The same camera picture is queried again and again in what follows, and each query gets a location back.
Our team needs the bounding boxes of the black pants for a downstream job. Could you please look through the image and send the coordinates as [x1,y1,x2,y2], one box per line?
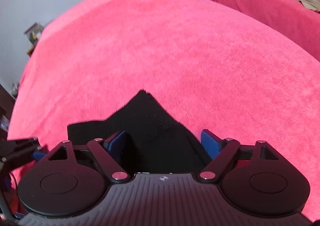
[67,90,212,173]

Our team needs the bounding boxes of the near pink bed blanket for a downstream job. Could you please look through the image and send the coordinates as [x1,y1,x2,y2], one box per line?
[8,0,319,219]

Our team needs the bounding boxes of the pink bed blanket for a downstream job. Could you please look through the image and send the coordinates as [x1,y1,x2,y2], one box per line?
[212,0,319,59]
[8,0,319,219]

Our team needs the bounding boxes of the far pink bed blanket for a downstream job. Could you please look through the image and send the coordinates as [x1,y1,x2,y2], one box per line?
[212,0,319,59]

